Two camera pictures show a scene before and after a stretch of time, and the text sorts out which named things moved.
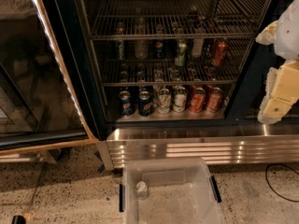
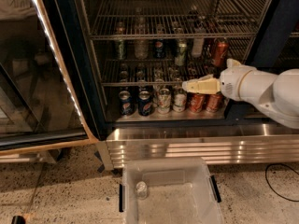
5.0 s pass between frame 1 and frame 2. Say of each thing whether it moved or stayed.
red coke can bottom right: stayed
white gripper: moved
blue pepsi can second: stayed
